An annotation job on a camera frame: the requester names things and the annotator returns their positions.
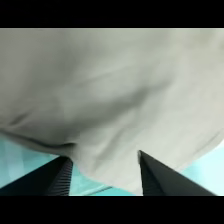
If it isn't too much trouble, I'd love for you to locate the grey garment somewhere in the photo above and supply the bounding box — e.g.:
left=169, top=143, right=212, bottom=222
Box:
left=0, top=27, right=224, bottom=196

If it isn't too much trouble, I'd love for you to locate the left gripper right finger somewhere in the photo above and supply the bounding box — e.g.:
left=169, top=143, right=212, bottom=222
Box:
left=138, top=149, right=216, bottom=197

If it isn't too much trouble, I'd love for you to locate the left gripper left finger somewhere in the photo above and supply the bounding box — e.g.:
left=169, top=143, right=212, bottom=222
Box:
left=0, top=155, right=74, bottom=197

